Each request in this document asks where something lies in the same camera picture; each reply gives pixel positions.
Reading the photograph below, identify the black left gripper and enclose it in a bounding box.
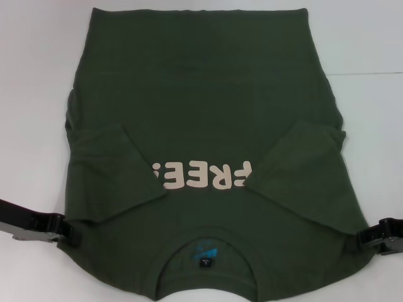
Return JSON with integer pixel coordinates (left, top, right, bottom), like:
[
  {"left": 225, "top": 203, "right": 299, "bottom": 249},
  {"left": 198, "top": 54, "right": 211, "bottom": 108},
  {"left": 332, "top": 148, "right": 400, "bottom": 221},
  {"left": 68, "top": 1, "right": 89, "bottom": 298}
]
[{"left": 0, "top": 198, "right": 84, "bottom": 250}]

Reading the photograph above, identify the dark green FREE t-shirt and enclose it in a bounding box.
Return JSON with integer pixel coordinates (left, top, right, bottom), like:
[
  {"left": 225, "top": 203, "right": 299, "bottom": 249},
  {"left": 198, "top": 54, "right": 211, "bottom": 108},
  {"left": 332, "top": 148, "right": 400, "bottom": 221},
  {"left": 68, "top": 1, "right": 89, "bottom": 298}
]
[{"left": 55, "top": 6, "right": 377, "bottom": 302}]

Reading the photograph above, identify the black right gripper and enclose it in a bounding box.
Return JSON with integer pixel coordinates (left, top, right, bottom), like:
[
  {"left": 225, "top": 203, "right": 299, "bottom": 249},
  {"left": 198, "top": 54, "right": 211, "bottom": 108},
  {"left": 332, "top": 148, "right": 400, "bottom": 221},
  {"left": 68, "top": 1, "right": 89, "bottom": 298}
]
[{"left": 358, "top": 216, "right": 403, "bottom": 257}]

